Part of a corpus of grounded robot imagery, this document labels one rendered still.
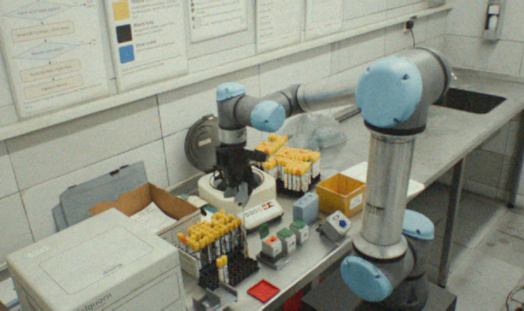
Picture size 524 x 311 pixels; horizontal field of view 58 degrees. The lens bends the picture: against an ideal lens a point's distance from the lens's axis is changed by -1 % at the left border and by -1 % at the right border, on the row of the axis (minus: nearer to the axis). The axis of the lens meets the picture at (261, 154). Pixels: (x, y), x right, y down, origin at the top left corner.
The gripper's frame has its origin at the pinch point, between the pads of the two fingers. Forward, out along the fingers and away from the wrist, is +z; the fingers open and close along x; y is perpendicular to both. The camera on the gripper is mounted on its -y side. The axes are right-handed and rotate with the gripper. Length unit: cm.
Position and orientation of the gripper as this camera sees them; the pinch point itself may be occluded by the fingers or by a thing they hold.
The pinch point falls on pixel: (243, 201)
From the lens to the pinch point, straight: 137.4
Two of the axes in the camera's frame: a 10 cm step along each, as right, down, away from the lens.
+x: 7.3, 2.6, -6.3
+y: -6.8, 3.3, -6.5
